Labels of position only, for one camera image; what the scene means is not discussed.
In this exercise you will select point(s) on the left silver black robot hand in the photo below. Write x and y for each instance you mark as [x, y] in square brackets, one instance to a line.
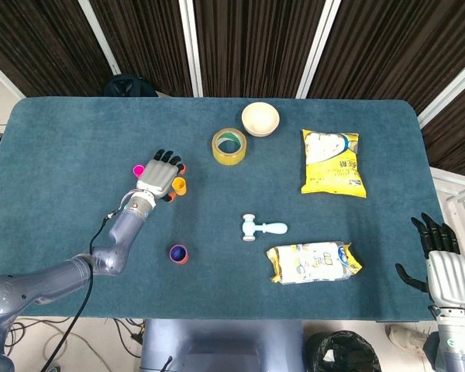
[159, 178]

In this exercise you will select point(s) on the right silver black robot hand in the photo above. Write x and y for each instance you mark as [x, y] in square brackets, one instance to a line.
[449, 279]

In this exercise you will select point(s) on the yellow plastic cup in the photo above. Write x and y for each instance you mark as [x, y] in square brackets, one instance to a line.
[179, 186]

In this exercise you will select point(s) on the pink plastic cup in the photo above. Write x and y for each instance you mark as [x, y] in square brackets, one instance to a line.
[138, 169]

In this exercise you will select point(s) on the purple plastic cup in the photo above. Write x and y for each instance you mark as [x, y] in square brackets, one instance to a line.
[177, 253]

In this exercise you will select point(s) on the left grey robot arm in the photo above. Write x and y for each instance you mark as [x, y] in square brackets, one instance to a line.
[124, 236]

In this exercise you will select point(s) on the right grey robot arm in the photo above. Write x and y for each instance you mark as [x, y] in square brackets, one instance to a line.
[457, 348]

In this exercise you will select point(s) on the white sneaker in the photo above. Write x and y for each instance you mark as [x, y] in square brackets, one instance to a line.
[405, 336]

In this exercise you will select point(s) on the yellow packing tape roll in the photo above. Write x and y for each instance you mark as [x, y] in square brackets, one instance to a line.
[229, 159]

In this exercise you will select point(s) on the orange plastic cup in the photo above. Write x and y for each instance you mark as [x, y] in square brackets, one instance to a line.
[179, 262]

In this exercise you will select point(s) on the teal table cloth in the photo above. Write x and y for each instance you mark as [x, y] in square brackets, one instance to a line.
[81, 135]

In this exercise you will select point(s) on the white metal rack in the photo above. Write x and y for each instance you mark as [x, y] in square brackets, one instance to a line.
[455, 190]

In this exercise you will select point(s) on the black chair back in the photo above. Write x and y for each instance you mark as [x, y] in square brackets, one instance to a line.
[129, 87]

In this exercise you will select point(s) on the beige bowl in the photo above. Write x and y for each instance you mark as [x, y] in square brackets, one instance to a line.
[259, 118]

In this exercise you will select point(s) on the pale blue toy hammer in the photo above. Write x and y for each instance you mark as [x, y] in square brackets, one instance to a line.
[273, 228]

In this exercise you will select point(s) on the black bin with bag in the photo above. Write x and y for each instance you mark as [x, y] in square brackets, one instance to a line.
[343, 352]

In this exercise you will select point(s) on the white and yellow food package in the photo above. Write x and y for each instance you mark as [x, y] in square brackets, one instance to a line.
[314, 263]

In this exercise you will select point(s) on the dark brown ribbed panel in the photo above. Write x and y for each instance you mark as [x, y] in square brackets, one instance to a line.
[255, 38]
[35, 38]
[461, 135]
[147, 38]
[391, 46]

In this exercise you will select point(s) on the yellow snack bag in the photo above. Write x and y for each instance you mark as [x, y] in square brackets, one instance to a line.
[333, 170]

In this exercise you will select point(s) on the blue-grey robot torso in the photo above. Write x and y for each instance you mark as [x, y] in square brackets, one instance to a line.
[221, 345]

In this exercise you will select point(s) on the white partition post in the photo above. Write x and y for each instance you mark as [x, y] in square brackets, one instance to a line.
[449, 91]
[2, 77]
[98, 36]
[317, 46]
[191, 46]

